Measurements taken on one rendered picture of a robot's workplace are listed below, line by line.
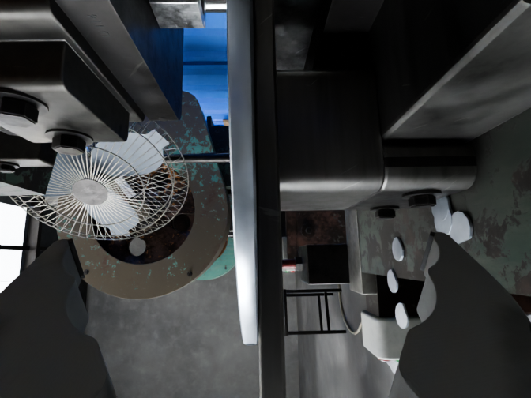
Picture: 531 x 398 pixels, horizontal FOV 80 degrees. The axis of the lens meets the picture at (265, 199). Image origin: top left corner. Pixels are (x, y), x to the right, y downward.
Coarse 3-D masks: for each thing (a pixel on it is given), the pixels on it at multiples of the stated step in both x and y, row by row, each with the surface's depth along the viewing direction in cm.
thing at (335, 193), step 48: (288, 96) 19; (336, 96) 19; (288, 144) 19; (336, 144) 19; (384, 144) 19; (432, 144) 19; (288, 192) 19; (336, 192) 19; (384, 192) 20; (432, 192) 19
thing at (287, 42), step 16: (288, 0) 21; (304, 0) 21; (288, 16) 23; (304, 16) 23; (288, 32) 24; (304, 32) 24; (288, 48) 26; (304, 48) 26; (288, 64) 28; (304, 64) 28
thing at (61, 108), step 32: (0, 0) 17; (32, 0) 17; (0, 32) 19; (32, 32) 19; (64, 32) 19; (0, 64) 19; (32, 64) 19; (64, 64) 19; (96, 64) 22; (0, 96) 20; (32, 96) 20; (64, 96) 20; (96, 96) 23; (128, 96) 28; (0, 128) 29; (32, 128) 25; (64, 128) 25; (96, 128) 25; (128, 128) 29
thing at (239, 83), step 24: (240, 0) 10; (240, 24) 10; (240, 48) 10; (240, 72) 10; (240, 96) 10; (240, 120) 10; (240, 144) 10; (240, 168) 10; (240, 192) 10; (240, 216) 11; (240, 240) 11; (240, 264) 12; (240, 288) 12; (240, 312) 13
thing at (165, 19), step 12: (156, 0) 24; (168, 0) 24; (180, 0) 24; (192, 0) 24; (204, 0) 28; (156, 12) 25; (168, 12) 25; (180, 12) 25; (192, 12) 25; (204, 12) 27; (168, 24) 27; (180, 24) 27; (192, 24) 27; (204, 24) 28
